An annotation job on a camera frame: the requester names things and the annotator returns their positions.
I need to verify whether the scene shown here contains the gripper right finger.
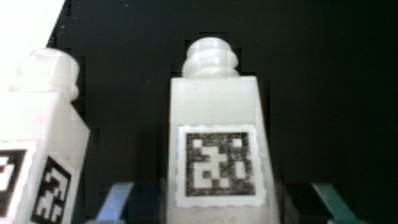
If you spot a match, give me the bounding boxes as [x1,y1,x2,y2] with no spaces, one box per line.
[312,183,369,224]

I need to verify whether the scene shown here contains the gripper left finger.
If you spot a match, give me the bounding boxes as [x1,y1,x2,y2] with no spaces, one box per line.
[83,182,133,224]

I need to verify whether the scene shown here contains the white leg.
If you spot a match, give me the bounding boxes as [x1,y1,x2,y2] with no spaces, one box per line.
[0,48,88,224]
[166,37,280,224]

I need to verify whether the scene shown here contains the white square table top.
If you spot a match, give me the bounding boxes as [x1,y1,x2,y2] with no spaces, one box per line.
[0,0,65,92]

